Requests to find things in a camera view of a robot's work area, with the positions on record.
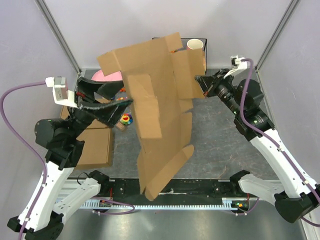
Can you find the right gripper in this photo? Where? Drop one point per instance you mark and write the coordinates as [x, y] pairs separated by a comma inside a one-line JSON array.
[[209, 86]]

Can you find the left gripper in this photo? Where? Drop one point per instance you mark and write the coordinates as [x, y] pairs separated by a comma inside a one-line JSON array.
[[111, 113]]

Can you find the brown cardboard box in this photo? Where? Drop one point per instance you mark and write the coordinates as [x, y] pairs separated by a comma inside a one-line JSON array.
[[159, 77]]

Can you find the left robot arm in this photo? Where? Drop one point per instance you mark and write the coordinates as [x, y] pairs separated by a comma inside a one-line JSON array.
[[44, 216]]

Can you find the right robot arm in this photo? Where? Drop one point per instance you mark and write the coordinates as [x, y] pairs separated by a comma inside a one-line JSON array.
[[297, 193]]

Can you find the folded flat cardboard box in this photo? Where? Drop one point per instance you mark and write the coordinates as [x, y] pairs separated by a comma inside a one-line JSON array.
[[98, 146]]

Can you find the pink plastic plate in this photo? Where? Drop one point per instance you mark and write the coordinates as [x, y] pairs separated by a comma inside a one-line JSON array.
[[100, 77]]

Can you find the sunflower toy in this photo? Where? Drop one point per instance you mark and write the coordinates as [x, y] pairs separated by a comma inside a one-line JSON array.
[[126, 119]]

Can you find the pink ceramic mug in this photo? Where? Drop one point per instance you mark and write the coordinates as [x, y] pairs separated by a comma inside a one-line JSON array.
[[195, 44]]

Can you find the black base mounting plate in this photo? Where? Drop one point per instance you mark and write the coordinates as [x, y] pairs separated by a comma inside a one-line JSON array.
[[120, 188]]

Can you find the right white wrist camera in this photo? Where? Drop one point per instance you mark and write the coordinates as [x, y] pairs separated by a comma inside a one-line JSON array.
[[238, 65]]

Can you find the black wire shelf rack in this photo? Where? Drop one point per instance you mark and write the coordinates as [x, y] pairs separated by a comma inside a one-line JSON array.
[[204, 51]]

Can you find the grey slotted cable duct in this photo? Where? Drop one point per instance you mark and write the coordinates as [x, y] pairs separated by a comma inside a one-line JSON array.
[[231, 204]]

